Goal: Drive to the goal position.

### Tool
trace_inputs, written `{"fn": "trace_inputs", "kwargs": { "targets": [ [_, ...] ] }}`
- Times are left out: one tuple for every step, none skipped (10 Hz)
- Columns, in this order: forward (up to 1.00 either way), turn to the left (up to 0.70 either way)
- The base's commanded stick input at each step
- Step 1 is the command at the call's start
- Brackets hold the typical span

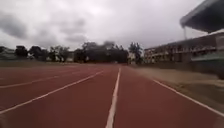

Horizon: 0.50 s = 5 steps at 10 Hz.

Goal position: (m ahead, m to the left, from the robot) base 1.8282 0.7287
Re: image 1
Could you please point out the grass field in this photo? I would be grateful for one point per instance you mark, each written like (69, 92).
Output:
(26, 63)

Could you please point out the dark low wall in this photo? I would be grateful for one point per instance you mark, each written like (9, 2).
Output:
(203, 66)

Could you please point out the row of trees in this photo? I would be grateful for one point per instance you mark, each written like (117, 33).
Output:
(100, 54)

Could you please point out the long multi-storey building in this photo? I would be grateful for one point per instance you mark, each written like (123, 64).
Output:
(180, 50)

